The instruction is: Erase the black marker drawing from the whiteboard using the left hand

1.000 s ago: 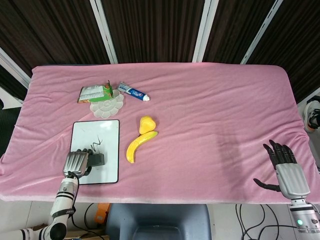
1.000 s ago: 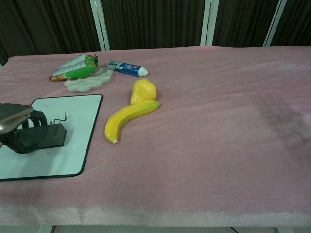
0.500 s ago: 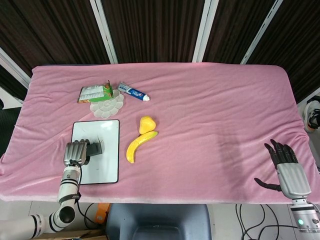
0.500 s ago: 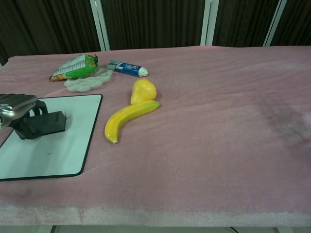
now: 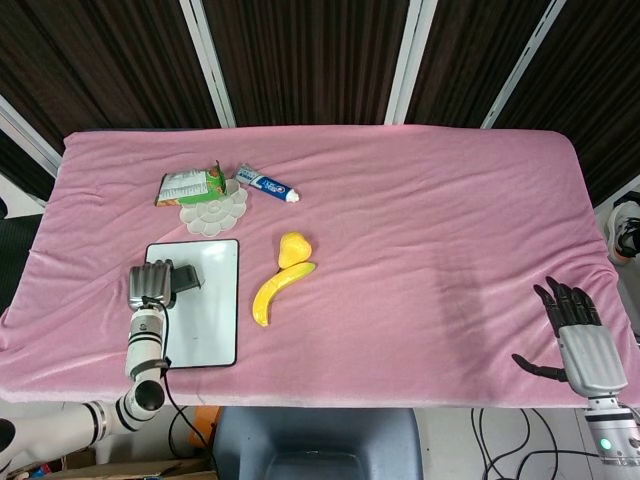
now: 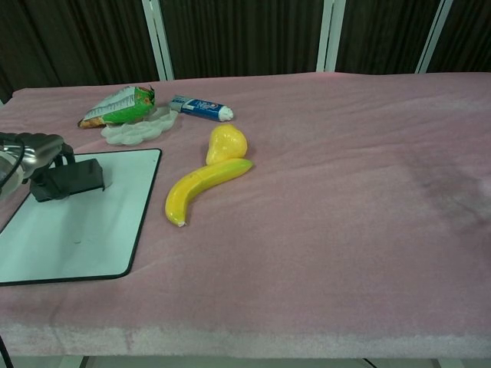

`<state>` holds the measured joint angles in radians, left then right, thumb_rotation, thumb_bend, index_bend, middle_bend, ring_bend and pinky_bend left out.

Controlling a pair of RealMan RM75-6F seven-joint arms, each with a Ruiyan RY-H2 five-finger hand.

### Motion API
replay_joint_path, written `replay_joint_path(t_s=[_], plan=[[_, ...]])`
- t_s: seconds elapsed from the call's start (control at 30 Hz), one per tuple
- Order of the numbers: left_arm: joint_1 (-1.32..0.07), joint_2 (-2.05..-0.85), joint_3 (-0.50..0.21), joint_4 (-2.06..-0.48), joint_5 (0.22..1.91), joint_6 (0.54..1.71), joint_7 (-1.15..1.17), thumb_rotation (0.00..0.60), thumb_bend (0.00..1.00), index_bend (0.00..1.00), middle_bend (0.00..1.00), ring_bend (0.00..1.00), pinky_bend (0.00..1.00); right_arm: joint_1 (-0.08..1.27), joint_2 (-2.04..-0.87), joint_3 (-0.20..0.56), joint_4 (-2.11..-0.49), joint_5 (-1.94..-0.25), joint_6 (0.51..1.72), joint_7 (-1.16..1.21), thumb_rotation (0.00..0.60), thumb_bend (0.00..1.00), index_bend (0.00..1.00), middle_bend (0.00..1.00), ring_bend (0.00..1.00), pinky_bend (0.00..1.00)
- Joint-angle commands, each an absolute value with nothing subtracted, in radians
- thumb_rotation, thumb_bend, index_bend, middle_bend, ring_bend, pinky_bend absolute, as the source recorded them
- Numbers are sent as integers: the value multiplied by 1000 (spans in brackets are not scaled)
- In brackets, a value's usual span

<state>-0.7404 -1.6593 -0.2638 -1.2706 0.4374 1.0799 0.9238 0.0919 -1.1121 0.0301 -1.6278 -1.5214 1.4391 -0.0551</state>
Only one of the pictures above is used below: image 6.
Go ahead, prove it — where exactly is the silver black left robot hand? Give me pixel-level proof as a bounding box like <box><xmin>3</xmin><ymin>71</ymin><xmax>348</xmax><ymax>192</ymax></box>
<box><xmin>0</xmin><ymin>131</ymin><xmax>77</xmax><ymax>189</ymax></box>

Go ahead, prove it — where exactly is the black whiteboard eraser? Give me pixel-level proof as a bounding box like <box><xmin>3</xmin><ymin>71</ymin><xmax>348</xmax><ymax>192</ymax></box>
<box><xmin>30</xmin><ymin>159</ymin><xmax>107</xmax><ymax>203</ymax></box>

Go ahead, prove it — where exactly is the green snack chip bag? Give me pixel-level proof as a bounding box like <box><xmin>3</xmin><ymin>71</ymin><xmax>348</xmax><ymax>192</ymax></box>
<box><xmin>77</xmin><ymin>84</ymin><xmax>157</xmax><ymax>130</ymax></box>

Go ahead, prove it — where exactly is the clear white plastic tray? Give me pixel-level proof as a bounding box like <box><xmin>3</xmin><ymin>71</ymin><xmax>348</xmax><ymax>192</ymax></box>
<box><xmin>101</xmin><ymin>107</ymin><xmax>180</xmax><ymax>147</ymax></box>

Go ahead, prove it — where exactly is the yellow toy banana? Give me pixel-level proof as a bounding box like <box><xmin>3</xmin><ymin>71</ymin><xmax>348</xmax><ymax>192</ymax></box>
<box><xmin>164</xmin><ymin>158</ymin><xmax>255</xmax><ymax>228</ymax></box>

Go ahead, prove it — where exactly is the blue white toothpaste tube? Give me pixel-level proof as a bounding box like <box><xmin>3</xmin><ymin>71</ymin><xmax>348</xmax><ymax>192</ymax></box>
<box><xmin>170</xmin><ymin>94</ymin><xmax>236</xmax><ymax>123</ymax></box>

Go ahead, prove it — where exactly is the yellow toy pear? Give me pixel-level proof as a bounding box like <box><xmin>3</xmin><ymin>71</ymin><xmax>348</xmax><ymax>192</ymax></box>
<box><xmin>206</xmin><ymin>123</ymin><xmax>249</xmax><ymax>166</ymax></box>

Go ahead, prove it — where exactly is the dark brown curtain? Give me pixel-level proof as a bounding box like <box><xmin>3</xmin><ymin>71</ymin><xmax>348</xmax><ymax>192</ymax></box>
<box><xmin>0</xmin><ymin>0</ymin><xmax>491</xmax><ymax>104</ymax></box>

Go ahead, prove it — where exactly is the pink foam table mat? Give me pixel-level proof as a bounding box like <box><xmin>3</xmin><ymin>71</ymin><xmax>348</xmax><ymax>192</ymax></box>
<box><xmin>0</xmin><ymin>70</ymin><xmax>491</xmax><ymax>358</ymax></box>

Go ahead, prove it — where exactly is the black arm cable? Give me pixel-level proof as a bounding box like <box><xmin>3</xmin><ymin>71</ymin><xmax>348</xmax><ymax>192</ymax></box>
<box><xmin>0</xmin><ymin>134</ymin><xmax>27</xmax><ymax>189</ymax></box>

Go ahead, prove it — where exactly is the white dry-erase board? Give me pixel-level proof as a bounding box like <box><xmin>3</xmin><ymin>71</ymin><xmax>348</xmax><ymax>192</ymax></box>
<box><xmin>0</xmin><ymin>148</ymin><xmax>163</xmax><ymax>287</ymax></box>

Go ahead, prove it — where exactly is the white frame post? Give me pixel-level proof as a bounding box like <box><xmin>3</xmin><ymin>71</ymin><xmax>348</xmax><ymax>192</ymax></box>
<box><xmin>315</xmin><ymin>0</ymin><xmax>347</xmax><ymax>73</ymax></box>
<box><xmin>415</xmin><ymin>0</ymin><xmax>455</xmax><ymax>74</ymax></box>
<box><xmin>141</xmin><ymin>0</ymin><xmax>176</xmax><ymax>81</ymax></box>

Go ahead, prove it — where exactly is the white table frame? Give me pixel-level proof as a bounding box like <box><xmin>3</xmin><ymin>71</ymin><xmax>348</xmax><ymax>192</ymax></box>
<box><xmin>57</xmin><ymin>354</ymin><xmax>440</xmax><ymax>368</ymax></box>

